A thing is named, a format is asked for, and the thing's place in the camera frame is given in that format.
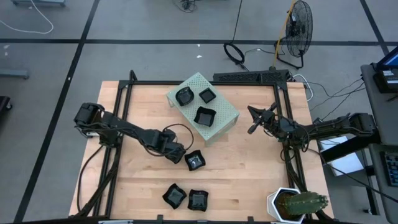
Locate black laptop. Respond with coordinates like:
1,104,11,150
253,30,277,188
373,45,398,94

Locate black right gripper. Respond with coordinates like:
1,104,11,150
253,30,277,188
247,102,282,136

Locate black wavy square mini plate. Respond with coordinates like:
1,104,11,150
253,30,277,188
162,183,188,210
184,149,206,172
187,189,210,212
193,106,218,128

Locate black floor fan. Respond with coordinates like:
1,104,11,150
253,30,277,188
274,0,314,70

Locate grey furniture base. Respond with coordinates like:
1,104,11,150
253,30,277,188
11,0,67,7

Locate black cart beam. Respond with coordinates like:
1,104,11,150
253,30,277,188
320,132,382,163

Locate black aluminium table frame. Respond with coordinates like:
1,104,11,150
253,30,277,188
76,69,333,222

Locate white hexagonal plant pot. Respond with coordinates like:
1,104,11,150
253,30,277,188
266,187,307,224

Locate black caster foot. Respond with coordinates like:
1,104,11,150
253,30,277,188
0,95,13,113

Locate white floor cable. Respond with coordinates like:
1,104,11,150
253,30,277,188
0,0,55,35

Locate small square black plate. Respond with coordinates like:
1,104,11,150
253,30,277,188
198,87,218,105

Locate pale green perforated metal shelf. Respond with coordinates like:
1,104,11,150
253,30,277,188
166,72,241,147

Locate grey floor bar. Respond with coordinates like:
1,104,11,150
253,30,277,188
0,68,30,80

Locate green cactus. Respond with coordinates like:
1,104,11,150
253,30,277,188
277,191,330,216

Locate yellow cable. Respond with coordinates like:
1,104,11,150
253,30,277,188
272,0,296,68

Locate black coiled hanging cable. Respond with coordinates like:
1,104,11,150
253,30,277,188
223,0,249,72

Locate black perforated metal box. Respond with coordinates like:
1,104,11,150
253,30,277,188
213,69,290,84

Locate black round cup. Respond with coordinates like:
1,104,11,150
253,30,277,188
175,86,195,107

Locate grey side cart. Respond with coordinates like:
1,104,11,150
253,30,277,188
360,63,398,224

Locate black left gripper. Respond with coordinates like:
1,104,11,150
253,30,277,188
153,128,187,165

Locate white looped cable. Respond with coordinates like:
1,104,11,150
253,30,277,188
292,73,314,103

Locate black cable bundle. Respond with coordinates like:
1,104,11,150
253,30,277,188
174,0,200,14

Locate black keypad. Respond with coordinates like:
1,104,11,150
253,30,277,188
382,151,398,188

